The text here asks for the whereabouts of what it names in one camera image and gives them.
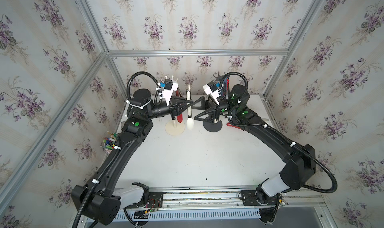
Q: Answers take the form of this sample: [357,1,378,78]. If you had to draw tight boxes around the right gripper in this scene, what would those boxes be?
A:
[191,95,240,127]

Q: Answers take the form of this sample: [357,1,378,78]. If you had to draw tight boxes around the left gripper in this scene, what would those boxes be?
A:
[143,94,191,121]

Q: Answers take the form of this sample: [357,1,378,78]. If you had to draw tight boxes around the dark grey utensil rack stand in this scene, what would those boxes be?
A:
[203,72,228,133]

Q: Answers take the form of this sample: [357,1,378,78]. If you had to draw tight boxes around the white tongs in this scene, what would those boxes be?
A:
[186,85,194,130]

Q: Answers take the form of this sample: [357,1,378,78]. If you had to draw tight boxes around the cream utensil rack stand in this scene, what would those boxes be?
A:
[165,76,185,136]

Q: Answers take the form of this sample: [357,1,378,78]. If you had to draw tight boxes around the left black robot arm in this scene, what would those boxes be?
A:
[71,71,192,228]

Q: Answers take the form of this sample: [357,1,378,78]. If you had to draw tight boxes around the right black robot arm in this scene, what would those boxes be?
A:
[194,72,338,205]

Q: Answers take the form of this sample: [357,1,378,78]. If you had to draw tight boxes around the pink cup of pens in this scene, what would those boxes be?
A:
[101,132,117,153]

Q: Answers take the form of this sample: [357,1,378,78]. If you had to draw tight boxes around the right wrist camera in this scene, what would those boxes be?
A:
[203,82,224,105]

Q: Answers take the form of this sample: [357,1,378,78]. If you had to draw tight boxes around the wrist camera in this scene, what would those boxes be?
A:
[159,79,179,106]
[203,82,224,105]

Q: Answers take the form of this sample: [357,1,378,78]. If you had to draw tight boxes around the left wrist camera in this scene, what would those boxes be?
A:
[159,79,179,106]

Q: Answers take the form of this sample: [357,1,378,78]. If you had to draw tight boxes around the aluminium front rail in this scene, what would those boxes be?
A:
[150,186,327,211]

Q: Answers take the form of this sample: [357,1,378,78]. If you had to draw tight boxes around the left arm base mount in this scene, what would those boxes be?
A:
[121,182,164,227]

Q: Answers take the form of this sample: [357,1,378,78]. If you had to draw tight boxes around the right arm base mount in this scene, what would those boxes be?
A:
[239,189,283,225]

